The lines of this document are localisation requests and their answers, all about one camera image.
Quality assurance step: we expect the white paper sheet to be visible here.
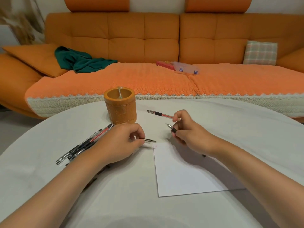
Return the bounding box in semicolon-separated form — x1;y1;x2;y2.
153;142;245;197

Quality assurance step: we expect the plaid cushion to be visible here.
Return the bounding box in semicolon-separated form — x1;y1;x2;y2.
242;40;278;66

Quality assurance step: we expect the green cloth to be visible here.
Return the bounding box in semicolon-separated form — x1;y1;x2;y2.
55;46;118;73

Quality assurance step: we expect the dried pampas grass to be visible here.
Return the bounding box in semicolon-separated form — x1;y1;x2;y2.
0;0;45;45

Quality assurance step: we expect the pink packet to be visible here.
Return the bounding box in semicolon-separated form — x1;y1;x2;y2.
156;60;177;71

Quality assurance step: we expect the orange knitted sofa cover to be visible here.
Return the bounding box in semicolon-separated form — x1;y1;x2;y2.
25;62;304;118

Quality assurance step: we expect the clear plastic box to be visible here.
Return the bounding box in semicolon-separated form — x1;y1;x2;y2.
172;61;200;75

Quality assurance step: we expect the person's right hand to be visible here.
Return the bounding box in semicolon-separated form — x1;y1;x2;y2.
171;110;222;157

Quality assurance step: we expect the red gel pen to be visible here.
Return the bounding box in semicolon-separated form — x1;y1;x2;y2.
88;123;113;144

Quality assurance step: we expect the orange round pen holder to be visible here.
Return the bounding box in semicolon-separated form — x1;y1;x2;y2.
104;87;137;125

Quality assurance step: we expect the orange sofa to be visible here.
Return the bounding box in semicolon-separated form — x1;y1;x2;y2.
0;0;304;123

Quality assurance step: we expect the person's left forearm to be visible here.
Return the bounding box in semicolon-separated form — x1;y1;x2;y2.
0;142;110;228

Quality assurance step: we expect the red pen with black grip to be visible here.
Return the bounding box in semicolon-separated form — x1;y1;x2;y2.
147;110;182;121

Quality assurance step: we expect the person's right forearm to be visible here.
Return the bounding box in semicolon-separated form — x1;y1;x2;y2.
209;138;304;228

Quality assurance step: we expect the person's left hand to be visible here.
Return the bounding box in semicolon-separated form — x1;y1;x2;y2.
95;123;146;165

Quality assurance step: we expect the orange cushion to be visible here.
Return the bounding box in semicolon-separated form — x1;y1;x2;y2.
2;43;70;78

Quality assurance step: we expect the black gel pen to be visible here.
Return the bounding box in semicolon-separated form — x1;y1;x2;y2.
56;129;103;165

